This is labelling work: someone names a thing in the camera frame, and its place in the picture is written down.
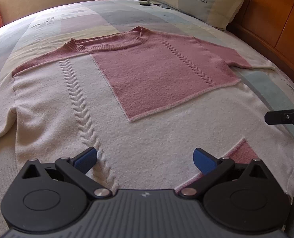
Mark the pink and white knit sweater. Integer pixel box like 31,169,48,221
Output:
0,26,294,196

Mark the wooden headboard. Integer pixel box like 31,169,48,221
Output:
227,0,294,82

